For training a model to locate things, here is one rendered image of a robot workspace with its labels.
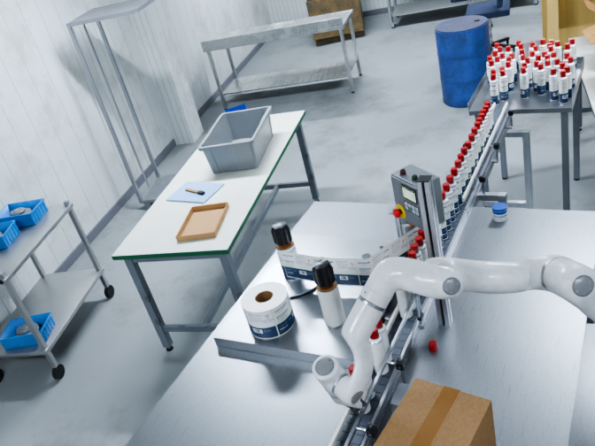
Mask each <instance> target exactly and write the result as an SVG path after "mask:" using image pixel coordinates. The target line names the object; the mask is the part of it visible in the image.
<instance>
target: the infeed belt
mask: <svg viewBox="0 0 595 446"><path fill-rule="evenodd" d="M464 210H465V209H460V213H459V214H457V215H455V217H456V221H455V222H453V223H452V230H451V231H450V232H447V234H448V239H447V240H445V241H443V242H444V248H443V254H445V252H446V251H447V248H448V246H449V244H450V242H451V239H452V237H453V235H454V232H455V230H456V228H457V226H458V224H459V222H460V219H461V216H462V214H463V212H464ZM425 298H426V297H425V296H420V300H421V306H422V305H423V303H424V300H425ZM417 316H418V313H417V308H416V310H414V311H413V317H412V318H411V319H408V320H407V321H406V324H405V326H404V328H403V330H402V332H401V335H400V337H399V338H398V341H397V343H396V346H395V348H394V350H393V351H392V353H391V355H392V358H393V360H392V362H397V360H398V356H400V354H401V352H402V350H403V348H404V346H405V344H406V340H407V338H408V336H409V335H410V332H411V330H412V328H413V324H414V322H415V321H416V319H417ZM402 320H403V319H401V317H400V312H398V315H397V317H396V318H395V320H394V323H393V325H392V327H391V329H390V331H389V333H388V338H389V342H390V345H391V343H392V341H393V339H394V337H395V335H396V333H397V331H398V328H399V326H400V324H401V322H402ZM388 366H389V369H390V370H389V372H388V373H387V374H386V375H384V376H382V377H381V379H380V380H379V382H378V384H377V387H376V389H375V398H374V399H373V400H370V405H371V412H370V413H369V414H367V415H363V418H362V420H361V422H360V423H359V427H365V428H367V426H368V422H369V421H371V420H372V418H373V416H374V414H375V411H376V408H377V406H378V404H379V403H380V400H381V398H382V396H383V392H384V390H385V389H386V386H387V384H388V382H389V380H390V377H391V375H392V373H393V370H394V368H395V365H388ZM376 375H377V374H376V373H375V367H374V369H373V373H372V380H373V382H374V380H375V377H376ZM358 415H359V414H356V413H353V412H352V411H351V413H350V415H349V417H348V419H347V420H346V422H345V425H344V428H343V430H342V432H341V434H340V435H339V437H338V439H337V441H336V445H335V446H344V444H345V442H346V440H347V438H348V436H349V433H350V432H351V430H352V427H353V425H354V423H355V420H356V418H357V417H358ZM365 434H366V432H363V431H359V430H357V431H356V433H355V435H354V436H353V439H352V442H351V444H350V446H360V445H361V443H362V441H363V438H364V436H365Z"/></svg>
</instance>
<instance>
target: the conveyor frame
mask: <svg viewBox="0 0 595 446"><path fill-rule="evenodd" d="M467 220H468V210H464V212H463V214H462V216H461V219H460V222H459V224H458V226H457V228H456V230H455V232H454V235H453V237H452V239H451V242H450V244H449V246H448V248H447V251H446V252H445V254H444V257H445V258H451V257H452V253H453V252H454V249H455V247H456V245H457V242H458V240H459V238H460V235H461V233H462V230H463V228H464V226H465V224H466V222H467ZM432 301H433V298H430V297H426V298H425V300H424V303H423V305H422V307H421V310H422V312H423V313H424V317H423V320H425V318H426V315H427V313H428V311H429V307H430V305H431V303H432ZM418 324H419V320H417V319H416V321H415V322H414V324H413V328H412V330H411V332H410V335H409V336H408V338H407V340H406V344H405V346H404V348H403V350H402V352H401V354H400V356H401V359H404V360H405V361H407V359H408V357H409V355H410V352H411V350H412V348H413V345H414V343H415V340H416V338H417V336H418V333H419V332H420V329H419V328H418ZM400 375H401V372H400V370H397V368H396V366H395V368H394V370H393V373H392V375H391V377H390V380H389V382H388V384H387V386H386V389H385V390H384V392H383V395H382V398H381V400H380V403H379V404H378V406H377V408H376V411H375V414H374V416H373V418H372V420H371V422H372V425H374V426H377V429H378V427H379V425H380V423H381V420H382V418H383V414H384V413H385V411H386V408H387V406H388V404H389V401H390V399H391V396H392V394H393V392H394V389H395V387H396V386H397V383H398V380H399V377H400ZM371 443H372V438H371V437H367V433H366V434H365V436H364V438H363V441H362V443H361V445H360V446H370V445H371Z"/></svg>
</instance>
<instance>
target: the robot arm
mask: <svg viewBox="0 0 595 446"><path fill-rule="evenodd" d="M398 290H404V291H407V292H411V293H415V294H417V295H420V296H425V297H430V298H435V299H452V298H454V297H456V296H458V295H459V294H460V293H461V291H462V290H464V291H470V292H476V293H484V294H509V293H519V292H522V291H527V290H544V291H549V292H552V293H554V294H555V295H556V296H559V297H561V298H563V299H564V300H566V301H567V302H569V303H570V304H572V305H574V306H575V307H576V308H577V309H578V310H580V311H581V312H582V313H583V314H584V315H585V316H587V317H588V318H590V319H592V320H593V321H595V271H594V270H593V269H591V268H590V267H589V266H587V265H584V264H582V263H580V262H577V261H575V260H573V259H570V258H566V257H563V256H560V255H543V256H538V257H533V258H526V259H522V260H516V261H479V260H470V259H463V258H445V257H440V258H429V259H427V260H425V261H424V262H423V261H420V260H416V259H412V258H402V257H394V258H385V259H384V260H382V261H380V262H379V263H378V264H377V265H376V266H375V268H374V270H373V272H371V274H370V276H369V278H368V280H367V282H366V284H365V286H364V288H363V289H362V291H361V292H360V294H359V297H358V299H357V301H356V303H355V304H354V305H353V307H352V310H351V312H350V314H349V316H348V318H347V320H346V321H345V322H344V326H343V328H342V336H343V338H344V339H345V340H346V342H347V343H348V345H349V346H350V348H351V350H352V354H353V357H354V368H353V372H352V376H350V374H348V373H347V372H346V371H345V370H344V369H343V368H342V367H341V365H340V364H339V363H338V361H337V360H336V358H335V357H333V356H331V355H323V356H320V357H318V358H317V359H316V360H315V361H314V363H313V368H312V370H313V375H314V377H315V378H316V379H317V381H318V382H319V383H320V384H321V385H322V387H324V389H325V390H326V391H327V392H328V394H329V395H330V396H331V398H332V400H333V401H334V402H335V403H336V404H341V405H345V406H346V407H348V408H351V411H352V412H353V413H356V414H358V413H359V411H360V408H362V407H366V405H367V403H366V402H365V401H364V400H362V399H361V398H365V397H366V396H365V394H364V392H365V390H366V388H367V385H368V383H369V382H370V379H371V377H372V373H373V369H374V360H373V355H372V350H371V348H370V343H369V339H370V336H371V334H372V333H373V331H374V329H375V327H376V325H377V323H378V322H379V320H380V318H381V316H382V315H383V313H384V311H385V309H386V308H387V306H388V304H389V302H390V300H391V298H392V297H393V295H394V293H395V292H396V291H398Z"/></svg>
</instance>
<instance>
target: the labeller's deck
mask: <svg viewBox="0 0 595 446"><path fill-rule="evenodd" d="M292 241H294V243H295V246H296V250H297V253H298V254H302V255H308V256H314V257H319V258H321V256H324V257H325V258H358V259H362V255H363V254H366V253H368V254H370V255H371V257H372V256H373V255H374V254H375V253H376V252H378V251H379V250H380V248H379V247H380V246H383V247H386V246H387V245H389V244H390V243H392V242H394V241H393V240H379V239H366V238H351V237H337V236H324V235H297V234H293V235H292ZM279 262H280V260H279V258H278V255H276V257H275V258H274V260H273V261H272V262H271V264H270V265H269V266H268V267H267V269H266V270H265V271H264V272H263V273H262V275H261V276H260V277H259V279H258V280H257V281H256V283H255V284H254V285H253V287H254V286H256V285H258V284H260V283H262V279H263V276H264V275H265V273H266V272H267V271H268V270H269V269H270V268H271V267H272V266H273V265H275V264H277V263H279ZM338 288H339V292H340V296H341V299H342V303H343V307H344V313H345V317H346V319H347V318H348V316H349V314H350V312H351V310H352V307H353V305H354V304H355V303H356V301H357V299H358V297H359V294H360V292H361V291H362V289H363V288H364V287H361V286H344V285H338ZM290 302H291V305H292V309H293V311H294V314H295V323H294V325H293V327H292V328H291V329H290V330H289V331H288V332H287V333H285V334H283V335H281V336H278V337H275V338H272V339H260V338H258V337H256V336H254V335H253V334H252V333H251V330H250V328H249V325H248V322H247V319H246V318H245V315H244V312H243V307H242V305H241V303H240V304H239V305H238V306H237V307H236V309H235V310H234V311H233V313H232V314H231V315H230V316H229V318H228V319H227V321H226V322H225V323H224V325H223V326H222V327H221V328H220V330H219V331H218V333H217V334H216V335H215V336H214V337H213V339H214V341H215V343H216V345H217V346H220V347H225V348H230V349H236V350H245V351H250V352H256V353H261V354H266V355H271V356H277V357H282V358H291V359H296V360H302V361H307V362H313V363H314V361H315V360H316V359H317V358H318V357H320V356H323V355H331V356H333V357H335V358H336V360H337V361H338V363H339V364H340V365H341V367H342V368H348V367H349V365H351V364H353V361H354V357H353V354H352V350H351V348H350V346H349V345H348V343H347V342H346V340H345V339H344V338H343V336H342V328H343V326H344V325H342V326H341V327H337V328H331V327H327V326H326V324H325V319H324V316H323V313H322V309H321V304H320V300H319V297H318V294H317V290H316V288H314V289H313V290H311V291H309V292H307V293H305V294H303V295H300V296H293V297H290ZM348 369H349V368H348Z"/></svg>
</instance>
